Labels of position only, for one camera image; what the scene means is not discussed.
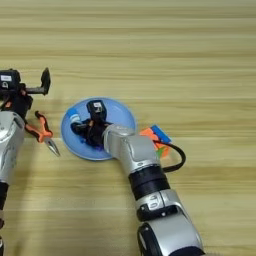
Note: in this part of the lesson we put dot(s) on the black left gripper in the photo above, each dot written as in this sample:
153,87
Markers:
18,100

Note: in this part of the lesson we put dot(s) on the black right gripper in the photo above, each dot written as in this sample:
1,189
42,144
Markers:
95,131

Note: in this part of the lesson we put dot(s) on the blue glue stick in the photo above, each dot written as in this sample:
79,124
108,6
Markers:
74,116

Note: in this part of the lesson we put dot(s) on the multicoloured puzzle cube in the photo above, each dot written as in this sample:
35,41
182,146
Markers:
160,136

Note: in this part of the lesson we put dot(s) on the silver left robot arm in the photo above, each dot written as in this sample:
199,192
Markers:
8,146

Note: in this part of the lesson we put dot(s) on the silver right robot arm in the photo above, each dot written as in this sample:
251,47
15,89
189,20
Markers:
150,186

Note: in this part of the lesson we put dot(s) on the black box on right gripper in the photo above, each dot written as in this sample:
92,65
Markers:
96,110

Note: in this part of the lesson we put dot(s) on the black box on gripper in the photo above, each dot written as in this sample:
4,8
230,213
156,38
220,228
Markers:
96,110
9,79

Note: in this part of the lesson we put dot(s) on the purple rectangular block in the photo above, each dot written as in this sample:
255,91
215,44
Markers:
96,147

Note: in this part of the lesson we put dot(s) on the orange and black pliers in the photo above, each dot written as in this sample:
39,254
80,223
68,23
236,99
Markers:
41,131

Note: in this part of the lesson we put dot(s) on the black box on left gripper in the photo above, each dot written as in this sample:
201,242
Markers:
9,79

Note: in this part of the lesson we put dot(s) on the round blue plate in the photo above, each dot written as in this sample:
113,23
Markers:
116,110

